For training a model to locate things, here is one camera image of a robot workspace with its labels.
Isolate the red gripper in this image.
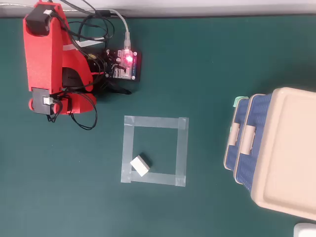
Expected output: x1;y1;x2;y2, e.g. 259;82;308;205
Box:
51;92;97;116

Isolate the white cube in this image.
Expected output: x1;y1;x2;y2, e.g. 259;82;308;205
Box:
129;153;153;177

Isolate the blue drawer with beige handle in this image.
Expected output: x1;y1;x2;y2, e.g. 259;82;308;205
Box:
233;93;274;196
223;96;250;171

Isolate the beige drawer cabinet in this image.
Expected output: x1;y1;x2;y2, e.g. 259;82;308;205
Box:
249;86;316;222

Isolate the black controller board with LED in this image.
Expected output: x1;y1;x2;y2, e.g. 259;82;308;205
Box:
86;48;143;83

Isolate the mint green plastic part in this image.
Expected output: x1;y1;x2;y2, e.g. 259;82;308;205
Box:
233;96;249;109

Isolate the white box corner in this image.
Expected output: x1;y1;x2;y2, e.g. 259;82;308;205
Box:
293;223;316;237

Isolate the white flat ribbon cable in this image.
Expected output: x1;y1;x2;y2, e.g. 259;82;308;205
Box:
62;40;105;51

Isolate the grey USB cable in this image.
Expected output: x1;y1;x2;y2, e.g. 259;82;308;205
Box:
0;1;132;50

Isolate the black cable with ferrite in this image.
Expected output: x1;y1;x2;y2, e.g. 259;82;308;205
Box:
78;0;119;41

